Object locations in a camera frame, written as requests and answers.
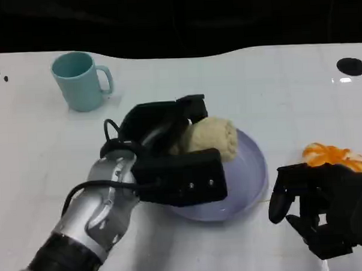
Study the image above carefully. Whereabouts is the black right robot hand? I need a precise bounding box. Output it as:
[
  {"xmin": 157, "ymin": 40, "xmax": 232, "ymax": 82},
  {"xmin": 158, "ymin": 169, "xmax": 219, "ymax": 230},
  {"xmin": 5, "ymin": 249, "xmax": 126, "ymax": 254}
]
[{"xmin": 266, "ymin": 160, "xmax": 362, "ymax": 263}]

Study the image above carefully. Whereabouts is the black camera cable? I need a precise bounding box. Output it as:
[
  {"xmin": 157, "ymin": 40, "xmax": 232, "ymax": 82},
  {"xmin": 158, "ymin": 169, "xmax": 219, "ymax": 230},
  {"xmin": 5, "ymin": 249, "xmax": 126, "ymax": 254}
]
[{"xmin": 60, "ymin": 177, "xmax": 161, "ymax": 217}]

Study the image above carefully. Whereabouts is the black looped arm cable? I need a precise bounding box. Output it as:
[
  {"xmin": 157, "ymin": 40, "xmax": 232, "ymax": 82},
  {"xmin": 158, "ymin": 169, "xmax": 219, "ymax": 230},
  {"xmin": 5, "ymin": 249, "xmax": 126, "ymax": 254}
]
[{"xmin": 98, "ymin": 117, "xmax": 141, "ymax": 159}]

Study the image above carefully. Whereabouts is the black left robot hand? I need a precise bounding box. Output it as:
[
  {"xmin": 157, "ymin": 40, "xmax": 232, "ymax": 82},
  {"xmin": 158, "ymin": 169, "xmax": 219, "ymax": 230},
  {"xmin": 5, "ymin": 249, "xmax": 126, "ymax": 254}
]
[{"xmin": 116, "ymin": 94, "xmax": 212, "ymax": 159}]

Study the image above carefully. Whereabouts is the lilac plate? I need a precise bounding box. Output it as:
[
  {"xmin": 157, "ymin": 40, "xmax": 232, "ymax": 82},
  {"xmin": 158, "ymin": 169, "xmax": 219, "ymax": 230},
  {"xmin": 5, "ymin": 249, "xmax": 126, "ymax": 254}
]
[{"xmin": 164, "ymin": 127, "xmax": 271, "ymax": 225}]

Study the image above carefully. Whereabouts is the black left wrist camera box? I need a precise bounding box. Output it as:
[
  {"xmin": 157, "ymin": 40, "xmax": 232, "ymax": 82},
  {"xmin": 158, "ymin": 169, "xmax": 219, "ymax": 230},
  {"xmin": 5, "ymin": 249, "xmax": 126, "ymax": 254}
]
[{"xmin": 130, "ymin": 147, "xmax": 229, "ymax": 210}]

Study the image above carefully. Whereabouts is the pale green mug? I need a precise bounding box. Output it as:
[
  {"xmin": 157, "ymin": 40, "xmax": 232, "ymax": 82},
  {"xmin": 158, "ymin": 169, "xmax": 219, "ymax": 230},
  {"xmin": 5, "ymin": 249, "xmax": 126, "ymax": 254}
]
[{"xmin": 50, "ymin": 50, "xmax": 116, "ymax": 114}]

